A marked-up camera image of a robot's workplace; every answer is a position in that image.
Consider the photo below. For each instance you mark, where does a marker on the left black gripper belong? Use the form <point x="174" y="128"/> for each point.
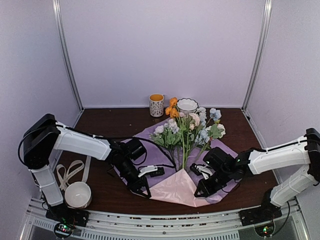
<point x="136" y="185"/>

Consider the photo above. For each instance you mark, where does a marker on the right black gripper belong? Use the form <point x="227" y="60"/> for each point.
<point x="207" y="190"/>

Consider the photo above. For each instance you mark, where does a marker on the pink purple wrapping paper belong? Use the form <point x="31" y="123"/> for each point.
<point x="179" y="187"/>

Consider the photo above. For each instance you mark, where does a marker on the light blue fake flower stem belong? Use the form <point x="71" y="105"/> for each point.
<point x="214" y="116"/>

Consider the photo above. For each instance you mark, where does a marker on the purple hydrangea fake flower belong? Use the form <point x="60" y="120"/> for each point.
<point x="168" y="136"/>

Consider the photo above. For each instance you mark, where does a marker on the pink fake flower stem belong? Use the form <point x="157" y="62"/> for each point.
<point x="189" y="125"/>

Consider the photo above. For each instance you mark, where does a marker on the orange fake flower stem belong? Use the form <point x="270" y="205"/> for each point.
<point x="173" y="112"/>

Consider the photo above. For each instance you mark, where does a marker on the patterned mug with orange inside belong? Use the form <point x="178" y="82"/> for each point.
<point x="156" y="105"/>

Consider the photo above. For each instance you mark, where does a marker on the white fake flower stem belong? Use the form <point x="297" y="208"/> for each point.
<point x="206" y="135"/>

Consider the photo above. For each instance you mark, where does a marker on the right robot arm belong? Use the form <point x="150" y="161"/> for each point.
<point x="304" y="151"/>

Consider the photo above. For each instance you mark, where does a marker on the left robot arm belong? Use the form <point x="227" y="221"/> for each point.
<point x="48" y="134"/>

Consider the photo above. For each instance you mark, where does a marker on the white round cup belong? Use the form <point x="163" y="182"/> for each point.
<point x="78" y="195"/>

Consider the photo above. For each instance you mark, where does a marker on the beige ribbon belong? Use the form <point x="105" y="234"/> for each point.
<point x="64" y="175"/>

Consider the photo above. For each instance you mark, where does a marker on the white scalloped bowl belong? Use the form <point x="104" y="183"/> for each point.
<point x="187" y="105"/>

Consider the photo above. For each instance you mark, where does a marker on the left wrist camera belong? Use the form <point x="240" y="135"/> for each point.
<point x="152" y="171"/>

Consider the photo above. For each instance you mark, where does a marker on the aluminium front rail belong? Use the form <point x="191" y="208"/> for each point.
<point x="225" y="225"/>

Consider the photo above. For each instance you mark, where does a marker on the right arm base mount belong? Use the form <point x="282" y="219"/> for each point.
<point x="261" y="219"/>

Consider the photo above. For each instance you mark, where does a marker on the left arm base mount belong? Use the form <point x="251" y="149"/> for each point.
<point x="67" y="220"/>

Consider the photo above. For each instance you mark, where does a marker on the right aluminium frame post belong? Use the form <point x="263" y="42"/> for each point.
<point x="264" y="30"/>

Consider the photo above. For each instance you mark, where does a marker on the aluminium frame post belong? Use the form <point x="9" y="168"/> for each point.
<point x="65" y="53"/>
<point x="264" y="30"/>

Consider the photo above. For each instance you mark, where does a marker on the left aluminium frame post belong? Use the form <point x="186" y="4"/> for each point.
<point x="65" y="53"/>

